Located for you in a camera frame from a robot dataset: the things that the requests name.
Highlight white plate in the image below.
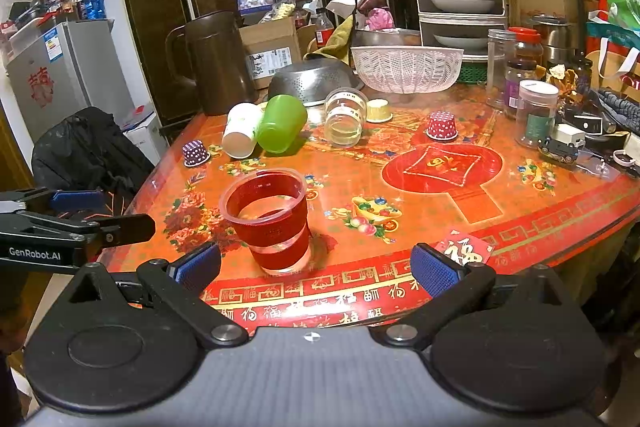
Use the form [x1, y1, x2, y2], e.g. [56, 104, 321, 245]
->
[430, 0, 497, 14]
[433, 34, 493, 50]

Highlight purple polka dot baking cup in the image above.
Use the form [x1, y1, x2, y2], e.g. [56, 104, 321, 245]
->
[182, 139, 210, 168]

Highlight yellow paper baking cup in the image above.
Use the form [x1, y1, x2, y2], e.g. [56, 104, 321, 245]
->
[366, 98, 394, 124]

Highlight metal colander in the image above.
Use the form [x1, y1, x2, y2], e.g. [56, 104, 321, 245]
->
[268, 58, 366, 108]

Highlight brown plastic pitcher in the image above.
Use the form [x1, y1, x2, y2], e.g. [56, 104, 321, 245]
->
[165, 11, 260, 116]

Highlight red envelope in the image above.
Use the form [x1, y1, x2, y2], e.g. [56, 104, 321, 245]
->
[434, 229, 496, 265]

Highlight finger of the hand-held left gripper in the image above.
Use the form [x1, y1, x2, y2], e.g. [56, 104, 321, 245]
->
[0, 212, 157, 249]
[0, 188, 108, 215]

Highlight plain cardboard box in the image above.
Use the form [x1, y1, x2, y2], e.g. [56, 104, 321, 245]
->
[507, 0, 598, 30]

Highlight black bag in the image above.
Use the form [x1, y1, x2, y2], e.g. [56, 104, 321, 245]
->
[31, 107, 156, 208]

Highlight white cup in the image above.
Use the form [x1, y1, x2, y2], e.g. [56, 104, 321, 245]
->
[221, 102, 265, 159]

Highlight cardboard box with label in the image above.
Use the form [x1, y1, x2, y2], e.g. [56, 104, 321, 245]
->
[239, 17, 318, 90]

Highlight white plastic basket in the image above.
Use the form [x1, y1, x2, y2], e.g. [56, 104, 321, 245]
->
[350, 45, 465, 95]

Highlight cola bottle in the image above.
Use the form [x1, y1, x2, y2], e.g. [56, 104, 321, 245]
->
[314, 9, 335, 52]

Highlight red polka dot baking cup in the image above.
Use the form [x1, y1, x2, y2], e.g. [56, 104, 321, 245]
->
[426, 111, 459, 142]

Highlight clear glass cup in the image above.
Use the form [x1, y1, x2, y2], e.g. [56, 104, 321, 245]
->
[324, 88, 369, 148]

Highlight green plastic basket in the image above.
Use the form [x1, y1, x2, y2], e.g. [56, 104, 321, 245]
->
[457, 62, 488, 85]

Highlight empty clear plastic jar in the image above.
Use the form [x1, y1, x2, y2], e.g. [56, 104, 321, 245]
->
[486, 28, 517, 110]

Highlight pink cloth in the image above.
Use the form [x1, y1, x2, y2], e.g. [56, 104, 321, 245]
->
[366, 7, 396, 30]

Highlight clear plastic cup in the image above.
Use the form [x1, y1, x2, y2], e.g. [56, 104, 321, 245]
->
[219, 168, 312, 277]

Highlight metal basin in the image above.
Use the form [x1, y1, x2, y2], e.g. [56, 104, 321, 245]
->
[352, 28, 423, 48]

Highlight grey refrigerator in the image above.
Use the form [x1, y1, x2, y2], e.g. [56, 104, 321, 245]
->
[5, 19, 136, 142]

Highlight white carton box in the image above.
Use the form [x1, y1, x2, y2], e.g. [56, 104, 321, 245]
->
[120, 104, 168, 162]

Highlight toy truck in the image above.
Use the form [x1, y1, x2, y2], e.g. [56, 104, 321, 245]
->
[537, 123, 587, 165]

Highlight jar with red lid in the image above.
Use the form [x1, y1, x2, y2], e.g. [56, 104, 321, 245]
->
[504, 27, 544, 120]

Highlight clear jar with white lid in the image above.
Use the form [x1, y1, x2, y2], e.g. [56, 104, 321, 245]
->
[515, 79, 560, 150]

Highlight dark knitted cloth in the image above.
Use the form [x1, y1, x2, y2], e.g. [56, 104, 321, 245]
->
[595, 87, 640, 132]

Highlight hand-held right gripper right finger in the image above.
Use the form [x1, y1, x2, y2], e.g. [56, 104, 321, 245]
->
[369, 243, 566, 353]

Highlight olive green cloth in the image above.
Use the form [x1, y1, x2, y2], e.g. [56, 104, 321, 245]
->
[305, 14, 357, 62]

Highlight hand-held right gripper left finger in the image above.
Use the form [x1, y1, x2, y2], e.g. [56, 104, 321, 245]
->
[65, 241, 251, 350]

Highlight green plastic cup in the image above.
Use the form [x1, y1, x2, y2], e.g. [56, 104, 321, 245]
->
[256, 94, 309, 154]

